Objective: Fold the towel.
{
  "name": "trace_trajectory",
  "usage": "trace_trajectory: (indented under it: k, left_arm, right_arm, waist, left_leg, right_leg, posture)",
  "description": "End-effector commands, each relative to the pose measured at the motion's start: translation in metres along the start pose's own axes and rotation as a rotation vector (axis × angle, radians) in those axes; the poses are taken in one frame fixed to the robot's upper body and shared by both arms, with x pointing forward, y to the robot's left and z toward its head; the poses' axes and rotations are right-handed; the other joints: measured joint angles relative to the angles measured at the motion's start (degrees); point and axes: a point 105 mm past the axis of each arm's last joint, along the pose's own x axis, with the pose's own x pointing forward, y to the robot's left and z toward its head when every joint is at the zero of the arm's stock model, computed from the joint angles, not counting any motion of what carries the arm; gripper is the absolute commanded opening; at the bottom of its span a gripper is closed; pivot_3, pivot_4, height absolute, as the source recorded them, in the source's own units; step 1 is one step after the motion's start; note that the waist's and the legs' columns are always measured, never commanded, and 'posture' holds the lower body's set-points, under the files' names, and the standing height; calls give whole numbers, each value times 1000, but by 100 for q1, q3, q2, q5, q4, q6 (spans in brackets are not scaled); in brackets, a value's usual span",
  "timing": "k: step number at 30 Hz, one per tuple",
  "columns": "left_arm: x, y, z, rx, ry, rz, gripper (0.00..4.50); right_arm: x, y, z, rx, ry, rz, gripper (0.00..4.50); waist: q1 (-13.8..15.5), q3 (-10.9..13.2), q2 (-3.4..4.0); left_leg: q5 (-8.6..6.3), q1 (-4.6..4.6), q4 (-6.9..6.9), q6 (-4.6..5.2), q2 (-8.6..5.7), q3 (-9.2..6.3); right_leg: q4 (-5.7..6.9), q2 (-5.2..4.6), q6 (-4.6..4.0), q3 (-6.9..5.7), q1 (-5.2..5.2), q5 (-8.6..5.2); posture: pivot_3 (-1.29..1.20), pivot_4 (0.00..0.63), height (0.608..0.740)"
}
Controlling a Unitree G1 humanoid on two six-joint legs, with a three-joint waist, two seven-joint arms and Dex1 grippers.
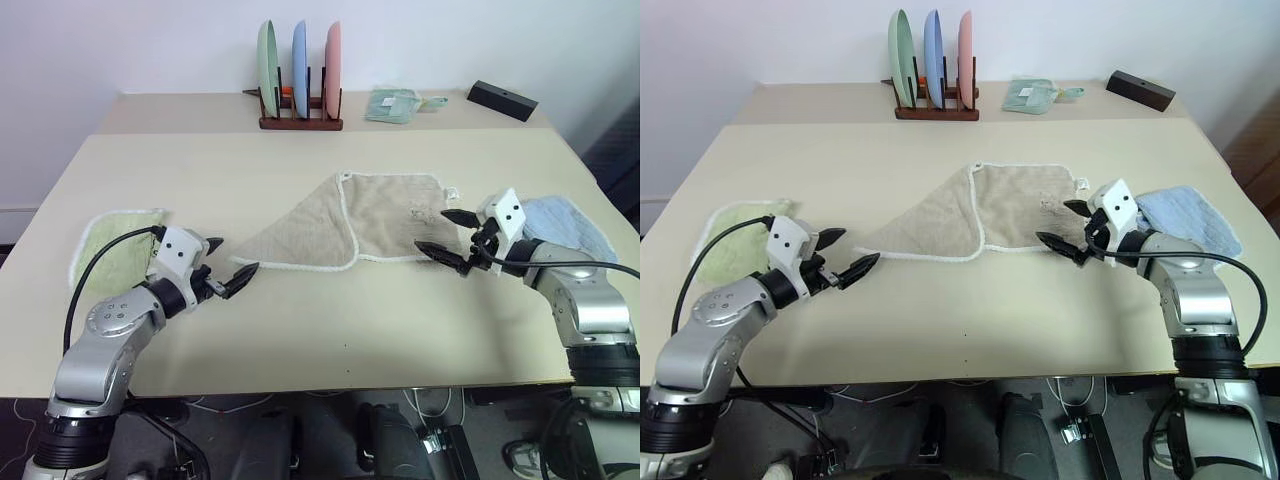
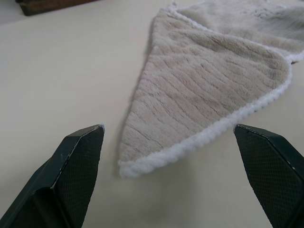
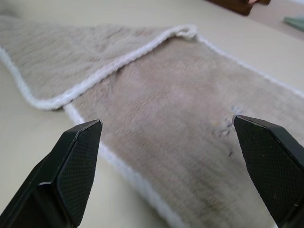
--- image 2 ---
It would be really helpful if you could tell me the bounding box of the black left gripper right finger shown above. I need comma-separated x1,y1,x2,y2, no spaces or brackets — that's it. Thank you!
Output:
233,123,304,228

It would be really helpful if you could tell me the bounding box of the beige towel with white trim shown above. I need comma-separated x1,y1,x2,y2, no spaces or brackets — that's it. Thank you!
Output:
117,0,304,179

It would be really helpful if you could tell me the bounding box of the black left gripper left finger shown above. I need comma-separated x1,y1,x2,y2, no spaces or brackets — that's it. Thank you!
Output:
0,123,105,228

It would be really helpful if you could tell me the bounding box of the dark brown wooden box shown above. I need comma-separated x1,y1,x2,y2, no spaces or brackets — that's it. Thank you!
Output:
14,0,84,17

